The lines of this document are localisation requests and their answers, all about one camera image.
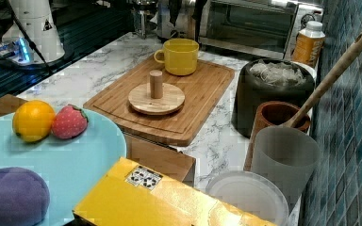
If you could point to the orange bottle with white cap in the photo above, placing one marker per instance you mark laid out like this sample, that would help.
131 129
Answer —
309 43

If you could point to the round wooden lid with knob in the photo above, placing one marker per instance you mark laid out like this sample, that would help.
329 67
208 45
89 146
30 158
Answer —
156 97

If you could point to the dark grey round canister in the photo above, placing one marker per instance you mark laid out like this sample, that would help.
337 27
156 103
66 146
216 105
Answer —
268 79

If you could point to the long wooden spoon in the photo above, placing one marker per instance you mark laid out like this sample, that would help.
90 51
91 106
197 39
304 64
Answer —
327 82

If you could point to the yellow cardboard box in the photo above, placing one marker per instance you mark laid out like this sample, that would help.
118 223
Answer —
130 194

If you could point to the light blue plate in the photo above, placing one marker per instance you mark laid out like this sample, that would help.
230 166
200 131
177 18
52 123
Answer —
69 167

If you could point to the brown wooden utensil holder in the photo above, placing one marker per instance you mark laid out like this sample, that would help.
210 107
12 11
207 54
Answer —
268 114

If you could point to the red plush strawberry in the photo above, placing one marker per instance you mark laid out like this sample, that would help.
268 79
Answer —
70 122

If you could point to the silver coffee machine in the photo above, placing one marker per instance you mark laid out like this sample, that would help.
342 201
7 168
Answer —
169 19

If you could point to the bamboo cutting board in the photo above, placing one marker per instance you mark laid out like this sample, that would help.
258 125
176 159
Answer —
203 89

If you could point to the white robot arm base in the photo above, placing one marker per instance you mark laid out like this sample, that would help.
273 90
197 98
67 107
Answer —
34 35

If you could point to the frosted grey plastic cup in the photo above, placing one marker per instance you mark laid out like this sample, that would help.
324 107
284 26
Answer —
287 157

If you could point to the purple plush eggplant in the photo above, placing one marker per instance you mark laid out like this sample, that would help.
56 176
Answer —
24 197

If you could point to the orange toy fruit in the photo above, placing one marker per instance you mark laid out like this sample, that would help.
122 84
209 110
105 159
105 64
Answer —
32 121

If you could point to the yellow ceramic mug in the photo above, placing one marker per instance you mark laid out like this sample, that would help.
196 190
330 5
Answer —
179 56

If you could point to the silver toaster oven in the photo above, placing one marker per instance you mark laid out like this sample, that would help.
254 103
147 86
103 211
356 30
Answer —
265 28

